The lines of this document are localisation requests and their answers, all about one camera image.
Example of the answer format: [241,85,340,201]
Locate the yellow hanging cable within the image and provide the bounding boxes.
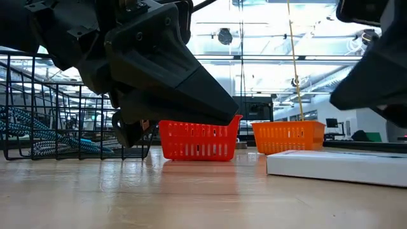
[287,0,305,121]

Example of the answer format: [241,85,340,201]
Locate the white product box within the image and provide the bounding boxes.
[266,149,407,188]

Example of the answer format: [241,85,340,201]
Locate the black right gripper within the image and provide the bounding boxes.
[329,0,407,111]

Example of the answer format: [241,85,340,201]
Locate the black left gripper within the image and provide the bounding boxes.
[25,0,240,149]

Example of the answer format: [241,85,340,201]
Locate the teal braided cable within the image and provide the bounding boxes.
[0,106,114,156]

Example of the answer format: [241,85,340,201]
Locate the black hanging cable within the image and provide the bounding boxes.
[237,0,245,98]

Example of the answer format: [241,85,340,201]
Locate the black ceiling cord reel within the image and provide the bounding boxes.
[217,27,233,46]
[362,28,381,45]

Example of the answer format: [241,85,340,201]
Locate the teal and grey tools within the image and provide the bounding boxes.
[27,139,123,156]

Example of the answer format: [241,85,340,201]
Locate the red plastic basket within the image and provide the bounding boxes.
[158,114,244,162]

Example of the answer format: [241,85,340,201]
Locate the green panel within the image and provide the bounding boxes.
[365,132,382,143]

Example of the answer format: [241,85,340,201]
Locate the orange plastic basket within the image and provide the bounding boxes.
[251,120,326,156]

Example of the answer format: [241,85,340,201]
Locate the black wire basket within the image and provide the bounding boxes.
[0,52,157,161]

